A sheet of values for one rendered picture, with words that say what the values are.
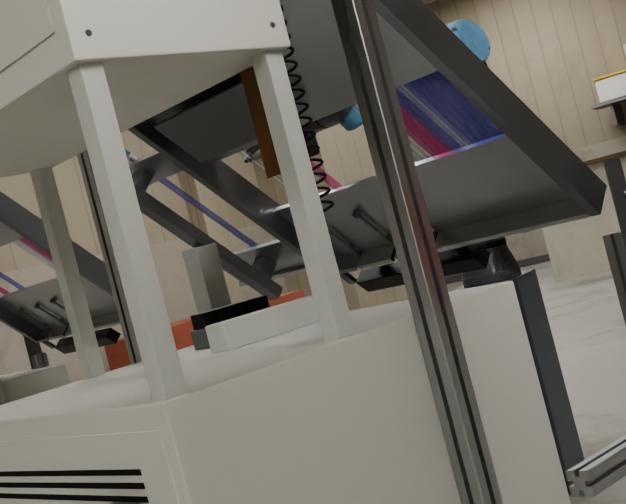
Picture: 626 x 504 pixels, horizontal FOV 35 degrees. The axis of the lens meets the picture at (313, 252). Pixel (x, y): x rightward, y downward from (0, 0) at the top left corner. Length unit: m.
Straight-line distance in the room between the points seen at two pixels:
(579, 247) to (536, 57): 3.37
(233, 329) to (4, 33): 0.60
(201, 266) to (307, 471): 1.15
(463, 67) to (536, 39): 9.68
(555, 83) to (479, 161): 9.40
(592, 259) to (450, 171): 6.59
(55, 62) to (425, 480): 0.70
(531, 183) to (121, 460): 0.92
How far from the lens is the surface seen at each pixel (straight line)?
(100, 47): 1.15
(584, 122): 11.09
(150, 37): 1.19
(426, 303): 1.34
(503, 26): 11.35
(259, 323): 1.62
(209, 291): 2.31
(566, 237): 8.40
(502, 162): 1.76
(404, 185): 1.34
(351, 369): 1.27
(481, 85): 1.58
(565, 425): 2.65
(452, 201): 1.90
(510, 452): 1.49
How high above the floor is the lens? 0.74
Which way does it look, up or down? level
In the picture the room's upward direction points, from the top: 15 degrees counter-clockwise
